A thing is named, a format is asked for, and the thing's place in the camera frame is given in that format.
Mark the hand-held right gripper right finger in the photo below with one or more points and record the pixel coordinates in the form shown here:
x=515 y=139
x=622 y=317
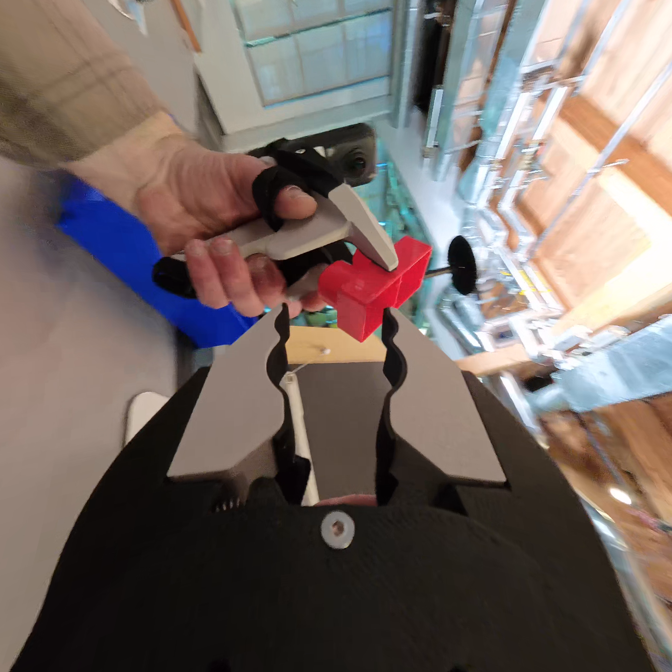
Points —
x=446 y=420

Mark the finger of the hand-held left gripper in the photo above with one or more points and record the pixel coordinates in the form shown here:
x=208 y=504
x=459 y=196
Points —
x=368 y=231

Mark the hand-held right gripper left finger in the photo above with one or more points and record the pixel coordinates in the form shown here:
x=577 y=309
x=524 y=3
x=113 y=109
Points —
x=231 y=420

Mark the red plastic block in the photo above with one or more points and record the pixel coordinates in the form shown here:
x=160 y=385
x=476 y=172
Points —
x=368 y=294

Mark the person's left forearm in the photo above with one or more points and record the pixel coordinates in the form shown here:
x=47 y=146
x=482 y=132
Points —
x=74 y=74

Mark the person's left hand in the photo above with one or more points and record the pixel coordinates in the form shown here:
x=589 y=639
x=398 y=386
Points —
x=179 y=200

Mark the blue plastic bin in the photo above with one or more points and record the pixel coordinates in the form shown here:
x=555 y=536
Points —
x=116 y=252

